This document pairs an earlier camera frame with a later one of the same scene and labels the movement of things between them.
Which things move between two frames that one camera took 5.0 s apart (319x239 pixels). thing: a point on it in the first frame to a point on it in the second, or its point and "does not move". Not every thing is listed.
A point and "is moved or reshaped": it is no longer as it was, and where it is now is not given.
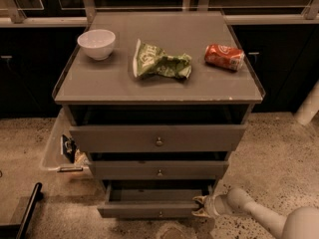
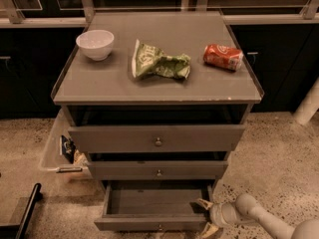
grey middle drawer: x=158 y=169 does not move
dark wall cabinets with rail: x=41 y=25 does not move
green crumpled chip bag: x=149 y=58 does not move
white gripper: x=209 y=205 to x=215 y=214
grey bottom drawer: x=153 y=198 is moved or reshaped
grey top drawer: x=158 y=137 does not move
